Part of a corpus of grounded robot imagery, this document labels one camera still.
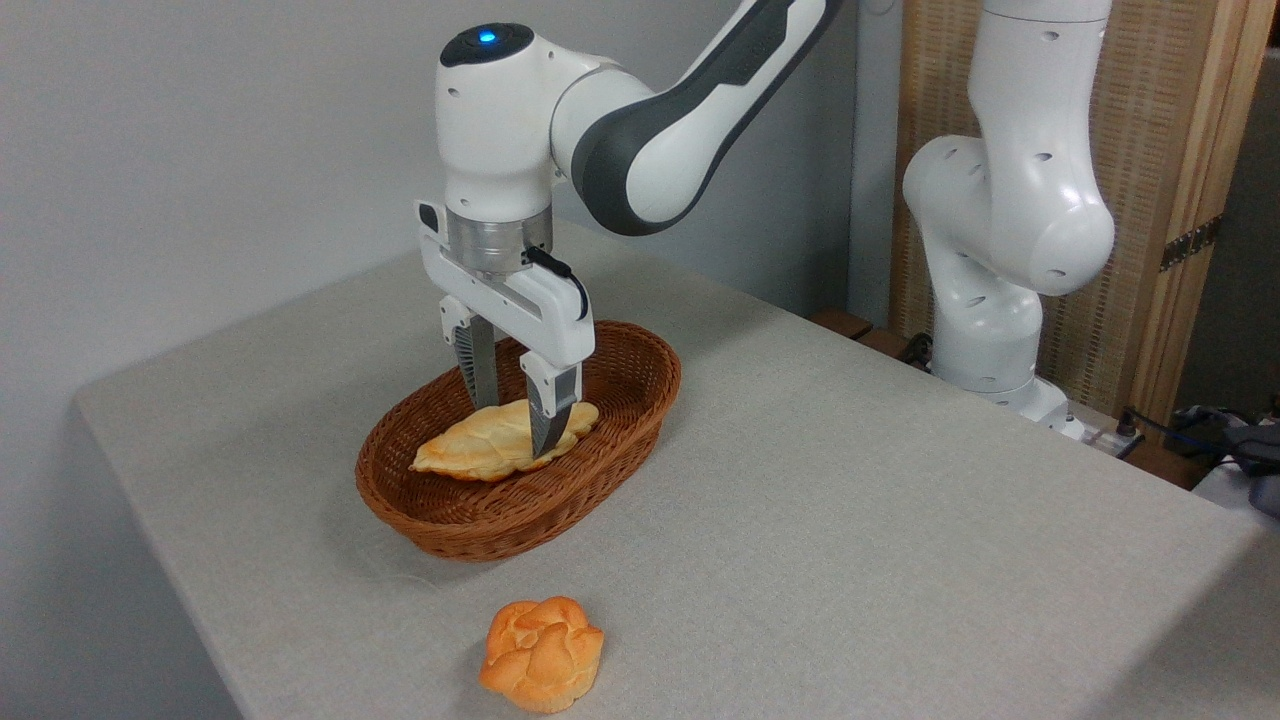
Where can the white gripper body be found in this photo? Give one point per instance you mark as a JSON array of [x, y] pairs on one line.
[[520, 305]]

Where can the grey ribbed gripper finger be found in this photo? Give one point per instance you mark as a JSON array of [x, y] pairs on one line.
[[480, 360], [552, 405]]

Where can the long braided bread loaf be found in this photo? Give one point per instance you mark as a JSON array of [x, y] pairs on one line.
[[480, 445]]

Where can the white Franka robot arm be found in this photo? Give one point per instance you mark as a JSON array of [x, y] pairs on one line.
[[500, 130]]

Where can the round orange bread bun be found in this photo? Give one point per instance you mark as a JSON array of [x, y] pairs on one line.
[[540, 655]]

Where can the brown wicker basket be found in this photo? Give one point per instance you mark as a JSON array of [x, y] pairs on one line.
[[500, 520]]

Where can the grey linen tablecloth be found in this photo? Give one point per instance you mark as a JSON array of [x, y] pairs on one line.
[[850, 500]]

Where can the metal screen hinge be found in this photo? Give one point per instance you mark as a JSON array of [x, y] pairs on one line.
[[1190, 243]]

